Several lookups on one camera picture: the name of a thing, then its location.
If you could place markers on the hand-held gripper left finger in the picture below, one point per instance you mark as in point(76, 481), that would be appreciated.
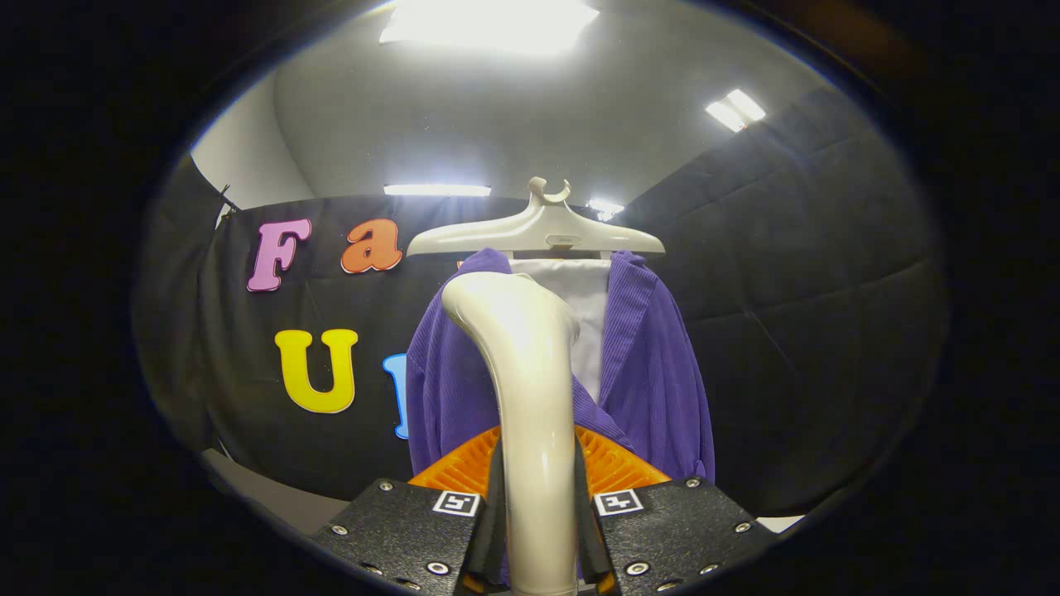
point(397, 530)

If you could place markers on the long ceiling light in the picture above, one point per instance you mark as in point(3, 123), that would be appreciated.
point(437, 189)

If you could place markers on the white clothes hanger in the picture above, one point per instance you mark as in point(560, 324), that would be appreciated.
point(538, 228)

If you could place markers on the small ceiling light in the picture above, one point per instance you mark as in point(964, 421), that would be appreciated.
point(604, 207)

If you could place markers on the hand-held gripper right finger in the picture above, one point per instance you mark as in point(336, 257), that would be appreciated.
point(679, 530)

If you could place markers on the double ceiling light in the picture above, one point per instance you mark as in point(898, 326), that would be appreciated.
point(735, 109)

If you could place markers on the white flat board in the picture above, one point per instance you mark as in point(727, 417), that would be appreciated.
point(780, 523)

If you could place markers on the large ceiling light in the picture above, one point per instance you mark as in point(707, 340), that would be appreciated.
point(489, 21)

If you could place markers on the white garment steamer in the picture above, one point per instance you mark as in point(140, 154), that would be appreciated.
point(534, 397)

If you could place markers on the white shirt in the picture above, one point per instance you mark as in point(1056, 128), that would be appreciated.
point(592, 314)

